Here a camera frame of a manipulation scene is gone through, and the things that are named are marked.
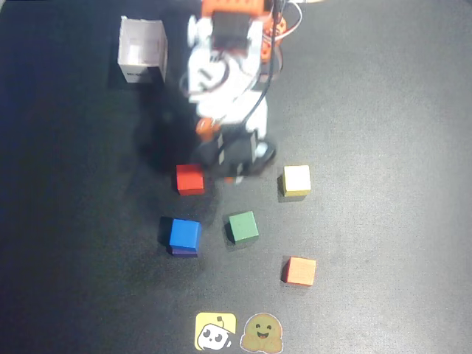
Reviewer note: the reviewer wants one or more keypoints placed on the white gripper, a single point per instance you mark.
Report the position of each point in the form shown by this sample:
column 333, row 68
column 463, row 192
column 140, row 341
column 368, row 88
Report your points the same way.
column 236, row 159

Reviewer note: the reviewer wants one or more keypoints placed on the blue cube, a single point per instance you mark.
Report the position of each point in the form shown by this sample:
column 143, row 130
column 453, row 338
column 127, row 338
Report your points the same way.
column 185, row 233

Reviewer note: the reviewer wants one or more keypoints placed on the white and orange robot arm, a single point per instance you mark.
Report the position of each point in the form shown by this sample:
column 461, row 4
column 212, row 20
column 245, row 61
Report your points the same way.
column 225, row 62

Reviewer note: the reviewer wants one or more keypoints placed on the red cube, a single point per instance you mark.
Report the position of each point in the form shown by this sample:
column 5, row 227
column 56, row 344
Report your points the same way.
column 190, row 179

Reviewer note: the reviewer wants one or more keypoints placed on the green cube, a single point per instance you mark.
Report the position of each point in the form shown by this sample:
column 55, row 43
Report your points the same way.
column 242, row 226

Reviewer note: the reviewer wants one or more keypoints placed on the yellow cube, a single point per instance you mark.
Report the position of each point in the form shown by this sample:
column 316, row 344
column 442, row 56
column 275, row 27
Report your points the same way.
column 296, row 180

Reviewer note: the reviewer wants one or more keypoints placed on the orange cube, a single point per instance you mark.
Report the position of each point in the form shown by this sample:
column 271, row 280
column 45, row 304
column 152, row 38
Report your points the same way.
column 300, row 271

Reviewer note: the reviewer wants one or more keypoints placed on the dark grey fabric mat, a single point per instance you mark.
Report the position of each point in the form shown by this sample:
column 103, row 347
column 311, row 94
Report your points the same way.
column 368, row 147

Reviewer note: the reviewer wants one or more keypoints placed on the yellow square robot sticker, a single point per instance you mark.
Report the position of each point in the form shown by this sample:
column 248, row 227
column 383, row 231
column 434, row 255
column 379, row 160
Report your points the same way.
column 215, row 331

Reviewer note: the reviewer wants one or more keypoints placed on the hugging face emoji sticker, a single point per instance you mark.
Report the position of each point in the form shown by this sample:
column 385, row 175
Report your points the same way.
column 262, row 333

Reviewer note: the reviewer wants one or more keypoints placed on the white cardboard box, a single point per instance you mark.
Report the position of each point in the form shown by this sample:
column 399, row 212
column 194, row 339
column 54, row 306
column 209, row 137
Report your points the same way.
column 142, row 51

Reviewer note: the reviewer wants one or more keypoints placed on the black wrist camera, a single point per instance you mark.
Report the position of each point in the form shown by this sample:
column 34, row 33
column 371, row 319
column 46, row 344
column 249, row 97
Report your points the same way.
column 236, row 155

